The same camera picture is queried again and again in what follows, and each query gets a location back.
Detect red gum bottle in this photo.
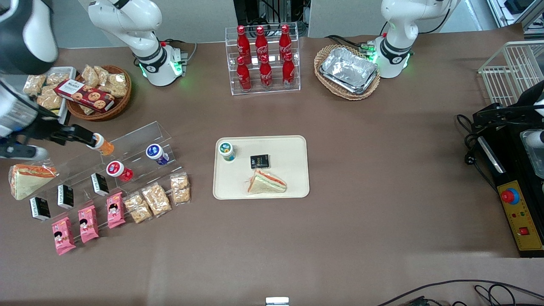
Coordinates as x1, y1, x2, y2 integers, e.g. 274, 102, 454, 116
106, 161, 133, 182

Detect black white text packet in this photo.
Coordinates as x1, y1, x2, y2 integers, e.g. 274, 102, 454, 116
91, 173, 110, 197
57, 184, 74, 209
29, 197, 51, 222

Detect small wrapped triangle sandwich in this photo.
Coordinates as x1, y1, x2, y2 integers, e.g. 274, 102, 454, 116
247, 169, 287, 195

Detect yellow label rice crisp bag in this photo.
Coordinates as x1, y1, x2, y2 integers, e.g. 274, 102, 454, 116
36, 93, 64, 111
23, 74, 46, 96
45, 70, 71, 88

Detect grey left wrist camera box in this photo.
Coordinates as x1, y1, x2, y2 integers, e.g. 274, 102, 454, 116
521, 130, 544, 149

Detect green gum bottle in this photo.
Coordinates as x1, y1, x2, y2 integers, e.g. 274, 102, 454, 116
218, 142, 236, 162

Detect clear wrapped rice crisp bar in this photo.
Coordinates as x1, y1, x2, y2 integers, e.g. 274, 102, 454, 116
142, 183, 172, 218
123, 192, 153, 224
170, 172, 191, 206

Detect clear acrylic stepped display stand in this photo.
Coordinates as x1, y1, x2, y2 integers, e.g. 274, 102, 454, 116
42, 121, 188, 237

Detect stacked aluminium foil trays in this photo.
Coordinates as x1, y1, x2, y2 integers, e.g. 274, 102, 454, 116
320, 47, 379, 94

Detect wicker basket with foil trays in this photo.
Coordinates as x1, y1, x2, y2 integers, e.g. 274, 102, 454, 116
314, 45, 381, 101

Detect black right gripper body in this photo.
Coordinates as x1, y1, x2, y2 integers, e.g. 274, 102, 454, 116
30, 116, 71, 144

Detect orange gum bottle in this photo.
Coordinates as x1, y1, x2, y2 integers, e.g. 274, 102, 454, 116
87, 133, 115, 156

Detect clear acrylic bottle rack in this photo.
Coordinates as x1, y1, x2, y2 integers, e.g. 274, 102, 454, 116
225, 22, 301, 96

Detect red plaid cookie box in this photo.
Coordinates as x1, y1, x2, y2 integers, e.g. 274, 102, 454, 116
54, 79, 116, 113

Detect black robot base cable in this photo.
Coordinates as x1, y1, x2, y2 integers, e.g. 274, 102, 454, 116
325, 35, 374, 54

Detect dark rimmed rectangular tray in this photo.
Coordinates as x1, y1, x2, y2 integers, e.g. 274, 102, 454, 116
23, 66, 78, 125

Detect black power cable with plug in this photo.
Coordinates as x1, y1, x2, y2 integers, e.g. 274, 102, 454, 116
456, 113, 500, 192

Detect pink cartoon snack pack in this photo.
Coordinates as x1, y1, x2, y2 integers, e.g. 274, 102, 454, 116
51, 217, 77, 255
78, 205, 99, 244
106, 192, 126, 229

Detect aluminium frame shelf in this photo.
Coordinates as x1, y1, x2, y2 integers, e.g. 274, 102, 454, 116
487, 0, 544, 39

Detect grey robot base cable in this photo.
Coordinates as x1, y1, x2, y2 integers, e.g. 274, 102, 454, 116
161, 39, 198, 62

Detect wicker basket with snacks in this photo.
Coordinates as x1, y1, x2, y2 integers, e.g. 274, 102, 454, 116
66, 65, 132, 122

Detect cream rectangular tray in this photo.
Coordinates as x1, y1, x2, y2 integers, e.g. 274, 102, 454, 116
212, 135, 310, 200

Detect white wire basket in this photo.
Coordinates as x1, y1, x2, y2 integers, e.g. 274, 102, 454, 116
478, 40, 544, 107

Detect long thin black cable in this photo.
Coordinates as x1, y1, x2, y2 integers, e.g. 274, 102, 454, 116
376, 279, 544, 306

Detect black control box yellow panel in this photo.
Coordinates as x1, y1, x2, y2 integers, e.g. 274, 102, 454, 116
471, 123, 544, 258

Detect large wrapped triangle sandwich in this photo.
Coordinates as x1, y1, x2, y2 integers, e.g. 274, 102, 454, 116
8, 159, 59, 201

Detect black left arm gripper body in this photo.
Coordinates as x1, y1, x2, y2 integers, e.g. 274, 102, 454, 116
516, 81, 544, 117

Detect red cola bottle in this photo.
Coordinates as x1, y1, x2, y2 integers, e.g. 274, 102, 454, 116
259, 55, 273, 90
278, 25, 294, 60
236, 25, 252, 64
255, 26, 269, 64
236, 56, 252, 92
282, 52, 296, 88

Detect looped black cable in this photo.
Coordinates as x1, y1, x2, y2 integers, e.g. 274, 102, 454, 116
474, 284, 517, 306

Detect purple gum bottle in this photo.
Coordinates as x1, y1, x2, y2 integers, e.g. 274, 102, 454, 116
146, 144, 170, 165

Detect black equipment rack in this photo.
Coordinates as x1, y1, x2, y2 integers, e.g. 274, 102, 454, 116
234, 0, 311, 37

